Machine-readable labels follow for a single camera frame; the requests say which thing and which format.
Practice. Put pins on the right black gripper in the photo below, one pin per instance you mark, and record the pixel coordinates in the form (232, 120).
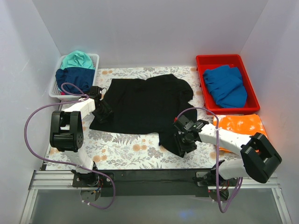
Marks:
(182, 147)

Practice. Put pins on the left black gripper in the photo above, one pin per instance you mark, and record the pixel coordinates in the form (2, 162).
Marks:
(104, 111)

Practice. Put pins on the black t shirt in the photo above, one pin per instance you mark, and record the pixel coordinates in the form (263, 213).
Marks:
(146, 106)

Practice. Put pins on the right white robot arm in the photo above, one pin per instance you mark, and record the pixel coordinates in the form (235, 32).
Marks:
(258, 159)

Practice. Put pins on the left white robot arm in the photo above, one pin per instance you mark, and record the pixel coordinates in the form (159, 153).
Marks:
(66, 133)

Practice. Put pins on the navy blue t shirt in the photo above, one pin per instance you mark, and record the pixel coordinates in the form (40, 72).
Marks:
(80, 77)

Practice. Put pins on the floral table mat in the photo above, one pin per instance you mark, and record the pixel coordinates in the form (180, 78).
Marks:
(129, 151)

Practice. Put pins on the white plastic basket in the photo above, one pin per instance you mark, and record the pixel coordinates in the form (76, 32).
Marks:
(54, 90)

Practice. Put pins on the teal t shirt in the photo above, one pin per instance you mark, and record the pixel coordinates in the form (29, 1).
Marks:
(77, 59)

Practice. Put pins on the orange white t shirt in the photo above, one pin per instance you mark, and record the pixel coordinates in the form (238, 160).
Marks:
(242, 124)

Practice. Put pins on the aluminium mounting rail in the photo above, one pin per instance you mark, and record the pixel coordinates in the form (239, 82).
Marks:
(63, 180)

